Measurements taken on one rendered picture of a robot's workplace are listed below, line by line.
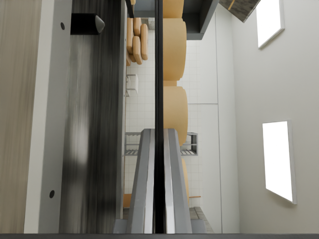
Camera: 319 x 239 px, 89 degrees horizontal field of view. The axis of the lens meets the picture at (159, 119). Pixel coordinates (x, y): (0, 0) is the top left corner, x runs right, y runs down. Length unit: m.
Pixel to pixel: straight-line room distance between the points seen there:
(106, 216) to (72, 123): 0.26
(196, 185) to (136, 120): 2.29
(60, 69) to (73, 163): 0.20
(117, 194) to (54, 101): 0.33
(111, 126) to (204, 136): 4.07
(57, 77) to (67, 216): 0.25
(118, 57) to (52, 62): 0.32
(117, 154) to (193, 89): 4.17
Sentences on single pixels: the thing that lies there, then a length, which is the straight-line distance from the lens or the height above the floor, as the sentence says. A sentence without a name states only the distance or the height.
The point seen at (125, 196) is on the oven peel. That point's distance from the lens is 4.35.
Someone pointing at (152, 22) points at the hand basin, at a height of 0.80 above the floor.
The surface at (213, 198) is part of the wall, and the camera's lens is 4.79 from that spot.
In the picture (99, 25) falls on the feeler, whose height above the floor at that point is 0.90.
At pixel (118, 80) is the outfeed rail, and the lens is 0.47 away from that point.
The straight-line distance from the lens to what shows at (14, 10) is 0.23.
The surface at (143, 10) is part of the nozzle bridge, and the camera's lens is 0.81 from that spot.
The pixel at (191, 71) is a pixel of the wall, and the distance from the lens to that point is 4.69.
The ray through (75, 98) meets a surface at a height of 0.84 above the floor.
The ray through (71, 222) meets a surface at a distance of 0.38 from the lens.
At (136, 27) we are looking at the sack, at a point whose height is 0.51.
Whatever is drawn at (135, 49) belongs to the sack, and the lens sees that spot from 3.79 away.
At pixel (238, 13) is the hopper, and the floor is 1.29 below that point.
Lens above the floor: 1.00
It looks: level
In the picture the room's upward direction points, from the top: 90 degrees clockwise
